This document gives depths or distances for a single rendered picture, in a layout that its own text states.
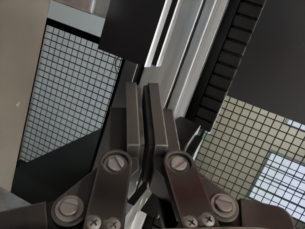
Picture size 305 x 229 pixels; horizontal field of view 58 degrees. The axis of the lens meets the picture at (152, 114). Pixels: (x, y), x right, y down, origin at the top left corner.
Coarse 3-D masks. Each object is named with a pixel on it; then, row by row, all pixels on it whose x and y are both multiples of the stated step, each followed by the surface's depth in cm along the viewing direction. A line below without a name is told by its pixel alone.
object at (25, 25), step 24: (0, 0) 20; (24, 0) 21; (48, 0) 24; (0, 24) 20; (24, 24) 22; (0, 48) 21; (24, 48) 23; (0, 72) 22; (24, 72) 24; (0, 96) 23; (24, 96) 26; (0, 120) 24; (24, 120) 27; (0, 144) 25; (0, 168) 27
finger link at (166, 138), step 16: (144, 96) 13; (160, 96) 13; (144, 112) 13; (160, 112) 12; (144, 128) 12; (160, 128) 11; (176, 128) 12; (144, 144) 12; (160, 144) 11; (176, 144) 12; (144, 160) 12; (160, 160) 11; (144, 176) 12; (160, 176) 11; (160, 192) 11; (208, 192) 10; (224, 192) 10; (224, 208) 10; (224, 224) 10
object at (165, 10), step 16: (112, 0) 15; (128, 0) 14; (144, 0) 14; (160, 0) 14; (176, 0) 16; (112, 16) 15; (128, 16) 14; (144, 16) 14; (160, 16) 14; (176, 16) 16; (112, 32) 15; (128, 32) 15; (144, 32) 14; (160, 32) 15; (112, 48) 15; (128, 48) 15; (144, 48) 14; (160, 48) 16; (144, 64) 15; (160, 64) 17
